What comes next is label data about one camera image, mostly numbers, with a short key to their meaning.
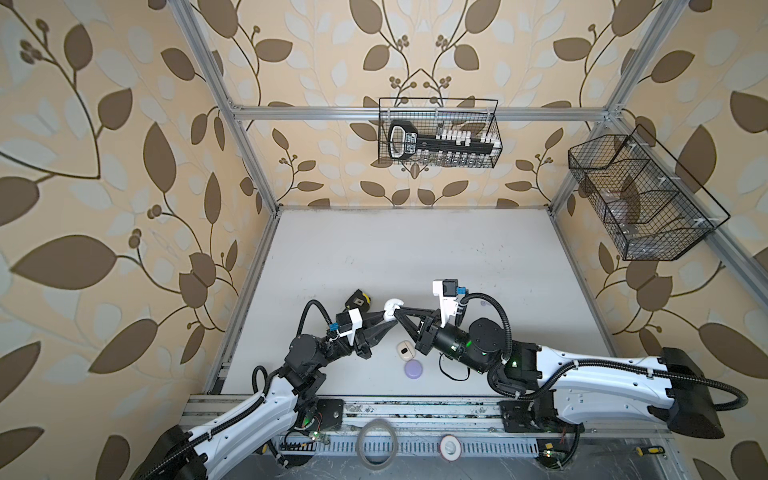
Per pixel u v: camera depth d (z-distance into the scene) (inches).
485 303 19.2
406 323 23.7
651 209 28.7
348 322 21.9
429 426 29.0
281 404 21.8
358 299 36.5
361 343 23.8
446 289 22.4
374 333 24.2
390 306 24.8
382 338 25.7
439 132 31.7
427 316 22.5
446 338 22.0
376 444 27.9
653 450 27.2
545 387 19.1
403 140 33.1
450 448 27.5
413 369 32.1
